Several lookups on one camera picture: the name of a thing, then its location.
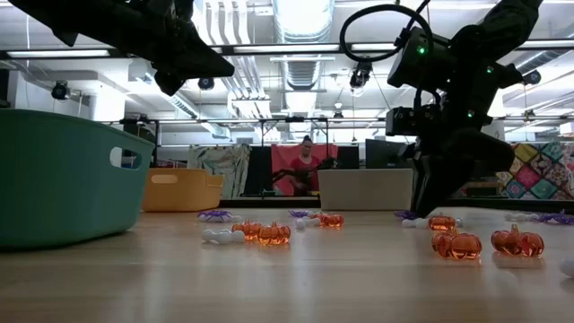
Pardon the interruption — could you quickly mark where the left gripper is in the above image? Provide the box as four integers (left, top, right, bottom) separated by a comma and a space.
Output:
134, 0, 236, 97

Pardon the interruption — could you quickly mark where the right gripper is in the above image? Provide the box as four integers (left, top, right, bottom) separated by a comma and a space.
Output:
410, 129, 516, 219

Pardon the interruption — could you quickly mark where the black computer monitor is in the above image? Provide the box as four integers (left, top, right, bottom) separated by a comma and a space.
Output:
364, 138, 414, 170

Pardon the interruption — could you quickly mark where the grey plastic bin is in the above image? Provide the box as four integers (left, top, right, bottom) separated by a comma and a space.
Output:
317, 168, 414, 212

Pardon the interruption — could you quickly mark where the black background truss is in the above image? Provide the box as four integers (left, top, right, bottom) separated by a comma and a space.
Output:
100, 115, 574, 127

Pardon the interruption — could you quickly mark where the white LED light bar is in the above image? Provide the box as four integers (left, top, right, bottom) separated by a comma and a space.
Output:
6, 48, 111, 58
515, 39, 574, 49
232, 43, 341, 54
351, 42, 398, 51

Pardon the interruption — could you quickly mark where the white building column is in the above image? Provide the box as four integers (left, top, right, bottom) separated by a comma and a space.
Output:
482, 119, 507, 143

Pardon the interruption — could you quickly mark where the black upright panel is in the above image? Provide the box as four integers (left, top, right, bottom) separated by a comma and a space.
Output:
336, 145, 361, 170
244, 146, 274, 197

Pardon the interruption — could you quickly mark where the white green patterned cloth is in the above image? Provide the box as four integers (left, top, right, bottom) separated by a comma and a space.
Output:
187, 144, 252, 200

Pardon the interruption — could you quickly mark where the colourful patchwork quilt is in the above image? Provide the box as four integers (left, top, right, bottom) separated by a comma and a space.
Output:
495, 142, 574, 201

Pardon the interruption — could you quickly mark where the red hanging cloth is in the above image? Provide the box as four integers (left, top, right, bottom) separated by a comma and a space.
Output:
270, 143, 339, 197

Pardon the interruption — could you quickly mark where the person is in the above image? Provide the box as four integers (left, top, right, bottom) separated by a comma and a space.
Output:
286, 134, 325, 197

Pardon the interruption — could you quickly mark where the orange plastic bin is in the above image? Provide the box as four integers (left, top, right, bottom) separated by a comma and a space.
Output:
142, 168, 224, 213

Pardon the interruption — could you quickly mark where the teal plastic bin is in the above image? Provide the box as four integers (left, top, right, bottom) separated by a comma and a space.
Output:
0, 109, 156, 250

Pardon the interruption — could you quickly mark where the silver ceiling air duct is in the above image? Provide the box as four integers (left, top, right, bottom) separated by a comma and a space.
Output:
272, 0, 336, 141

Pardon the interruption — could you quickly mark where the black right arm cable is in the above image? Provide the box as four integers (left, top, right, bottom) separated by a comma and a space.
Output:
339, 3, 435, 109

